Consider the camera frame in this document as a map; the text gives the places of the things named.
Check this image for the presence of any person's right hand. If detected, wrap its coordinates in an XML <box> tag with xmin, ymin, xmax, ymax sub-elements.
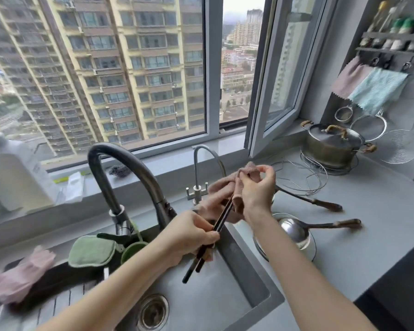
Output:
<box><xmin>233</xmin><ymin>164</ymin><xmax>276</xmax><ymax>226</ymax></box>

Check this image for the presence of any person's left hand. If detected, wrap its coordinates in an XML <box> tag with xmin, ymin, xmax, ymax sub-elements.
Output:
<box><xmin>155</xmin><ymin>210</ymin><xmax>221</xmax><ymax>269</ymax></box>

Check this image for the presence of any black chopstick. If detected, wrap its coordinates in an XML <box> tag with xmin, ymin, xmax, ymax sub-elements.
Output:
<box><xmin>182</xmin><ymin>198</ymin><xmax>234</xmax><ymax>284</ymax></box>
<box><xmin>193</xmin><ymin>200</ymin><xmax>234</xmax><ymax>274</ymax></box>

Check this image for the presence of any pink dish cloth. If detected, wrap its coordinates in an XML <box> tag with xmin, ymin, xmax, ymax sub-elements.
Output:
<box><xmin>196</xmin><ymin>161</ymin><xmax>273</xmax><ymax>224</ymax></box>

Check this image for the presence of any steel ladle dark handle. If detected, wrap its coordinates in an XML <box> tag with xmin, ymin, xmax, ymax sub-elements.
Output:
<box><xmin>279</xmin><ymin>217</ymin><xmax>363</xmax><ymax>244</ymax></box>

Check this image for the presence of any steel spatula wooden handle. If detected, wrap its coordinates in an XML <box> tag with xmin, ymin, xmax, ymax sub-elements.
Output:
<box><xmin>274</xmin><ymin>186</ymin><xmax>344</xmax><ymax>212</ymax></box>

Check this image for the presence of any small white bowl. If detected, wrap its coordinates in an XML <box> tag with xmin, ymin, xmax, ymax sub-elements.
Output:
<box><xmin>274</xmin><ymin>217</ymin><xmax>313</xmax><ymax>253</ymax></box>

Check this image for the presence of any person's right forearm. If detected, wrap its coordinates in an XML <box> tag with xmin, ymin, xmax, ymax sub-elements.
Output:
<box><xmin>247</xmin><ymin>213</ymin><xmax>379</xmax><ymax>331</ymax></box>

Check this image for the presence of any person's left forearm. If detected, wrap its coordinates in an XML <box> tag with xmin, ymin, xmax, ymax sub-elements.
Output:
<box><xmin>36</xmin><ymin>237</ymin><xmax>175</xmax><ymax>331</ymax></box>

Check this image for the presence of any dark pull-down kitchen faucet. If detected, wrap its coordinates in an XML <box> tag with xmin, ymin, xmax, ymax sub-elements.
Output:
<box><xmin>87</xmin><ymin>143</ymin><xmax>177</xmax><ymax>238</ymax></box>

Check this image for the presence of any green silicone cup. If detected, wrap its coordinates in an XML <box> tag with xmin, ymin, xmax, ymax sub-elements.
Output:
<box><xmin>120</xmin><ymin>220</ymin><xmax>149</xmax><ymax>266</ymax></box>

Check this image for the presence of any stainless steel sink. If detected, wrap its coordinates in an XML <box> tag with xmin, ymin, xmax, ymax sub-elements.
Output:
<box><xmin>0</xmin><ymin>203</ymin><xmax>285</xmax><ymax>331</ymax></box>

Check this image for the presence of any small steel drinking faucet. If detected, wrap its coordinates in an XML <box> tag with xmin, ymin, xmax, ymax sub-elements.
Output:
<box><xmin>185</xmin><ymin>144</ymin><xmax>227</xmax><ymax>206</ymax></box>

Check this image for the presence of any stainless steel pot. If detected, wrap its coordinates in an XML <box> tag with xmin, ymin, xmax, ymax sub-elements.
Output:
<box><xmin>300</xmin><ymin>120</ymin><xmax>379</xmax><ymax>169</ymax></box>

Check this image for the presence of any sink drain strainer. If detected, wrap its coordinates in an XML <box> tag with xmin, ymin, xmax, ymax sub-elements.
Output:
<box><xmin>136</xmin><ymin>293</ymin><xmax>170</xmax><ymax>331</ymax></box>

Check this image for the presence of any steel wool scrubber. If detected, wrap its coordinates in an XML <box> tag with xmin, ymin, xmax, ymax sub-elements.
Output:
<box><xmin>109</xmin><ymin>165</ymin><xmax>132</xmax><ymax>178</ymax></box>

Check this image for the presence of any steel pot lid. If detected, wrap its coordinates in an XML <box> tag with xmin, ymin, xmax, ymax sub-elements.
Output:
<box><xmin>309</xmin><ymin>123</ymin><xmax>366</xmax><ymax>150</ymax></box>

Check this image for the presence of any green sponge pad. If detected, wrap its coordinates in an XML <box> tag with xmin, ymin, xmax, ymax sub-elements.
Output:
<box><xmin>68</xmin><ymin>235</ymin><xmax>116</xmax><ymax>268</ymax></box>

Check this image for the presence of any open grey window sash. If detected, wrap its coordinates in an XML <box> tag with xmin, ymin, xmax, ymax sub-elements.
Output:
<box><xmin>245</xmin><ymin>0</ymin><xmax>339</xmax><ymax>158</ymax></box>

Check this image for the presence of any white plastic packet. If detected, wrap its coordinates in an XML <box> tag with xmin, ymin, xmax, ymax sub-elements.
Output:
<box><xmin>60</xmin><ymin>172</ymin><xmax>85</xmax><ymax>204</ymax></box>

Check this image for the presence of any medium steel mesh strainer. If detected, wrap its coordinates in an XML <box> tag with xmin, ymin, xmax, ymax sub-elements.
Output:
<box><xmin>350</xmin><ymin>110</ymin><xmax>388</xmax><ymax>142</ymax></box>

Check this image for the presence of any pink zigzag-edged cloth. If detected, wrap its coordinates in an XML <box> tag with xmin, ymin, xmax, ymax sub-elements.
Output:
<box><xmin>331</xmin><ymin>57</ymin><xmax>373</xmax><ymax>100</ymax></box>

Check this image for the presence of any steel slotted drain tray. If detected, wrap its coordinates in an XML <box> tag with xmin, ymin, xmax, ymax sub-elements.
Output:
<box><xmin>0</xmin><ymin>282</ymin><xmax>108</xmax><ymax>331</ymax></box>

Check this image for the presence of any light blue fluffy cloth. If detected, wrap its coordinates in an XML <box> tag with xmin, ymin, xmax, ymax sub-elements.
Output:
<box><xmin>348</xmin><ymin>67</ymin><xmax>409</xmax><ymax>116</ymax></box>

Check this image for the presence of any pink rubber glove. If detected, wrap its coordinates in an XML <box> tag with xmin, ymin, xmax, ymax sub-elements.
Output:
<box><xmin>0</xmin><ymin>245</ymin><xmax>56</xmax><ymax>304</ymax></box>

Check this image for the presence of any yellow apartment building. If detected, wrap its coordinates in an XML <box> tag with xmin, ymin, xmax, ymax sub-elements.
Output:
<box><xmin>0</xmin><ymin>0</ymin><xmax>206</xmax><ymax>159</ymax></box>

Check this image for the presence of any white pump soap dispenser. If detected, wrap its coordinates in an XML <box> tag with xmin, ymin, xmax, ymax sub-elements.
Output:
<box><xmin>0</xmin><ymin>129</ymin><xmax>60</xmax><ymax>217</ymax></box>

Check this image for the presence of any brown glass bottle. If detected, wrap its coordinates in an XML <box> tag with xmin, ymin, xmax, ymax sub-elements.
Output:
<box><xmin>360</xmin><ymin>0</ymin><xmax>390</xmax><ymax>49</ymax></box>

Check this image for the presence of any clear tall bottle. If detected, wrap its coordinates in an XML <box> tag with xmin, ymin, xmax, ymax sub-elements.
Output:
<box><xmin>372</xmin><ymin>0</ymin><xmax>409</xmax><ymax>49</ymax></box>

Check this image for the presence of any wire steaming rack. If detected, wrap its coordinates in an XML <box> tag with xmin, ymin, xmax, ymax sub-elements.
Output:
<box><xmin>300</xmin><ymin>149</ymin><xmax>359</xmax><ymax>176</ymax></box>
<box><xmin>270</xmin><ymin>158</ymin><xmax>328</xmax><ymax>196</ymax></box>

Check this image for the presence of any grey window frame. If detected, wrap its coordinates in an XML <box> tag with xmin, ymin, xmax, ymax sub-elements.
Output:
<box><xmin>0</xmin><ymin>0</ymin><xmax>273</xmax><ymax>173</ymax></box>

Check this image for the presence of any wire skimmer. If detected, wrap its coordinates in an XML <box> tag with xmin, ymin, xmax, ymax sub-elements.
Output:
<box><xmin>379</xmin><ymin>106</ymin><xmax>414</xmax><ymax>165</ymax></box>

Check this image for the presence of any dark wall spice rack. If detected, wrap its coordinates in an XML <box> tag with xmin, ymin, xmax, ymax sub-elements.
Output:
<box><xmin>355</xmin><ymin>30</ymin><xmax>414</xmax><ymax>81</ymax></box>

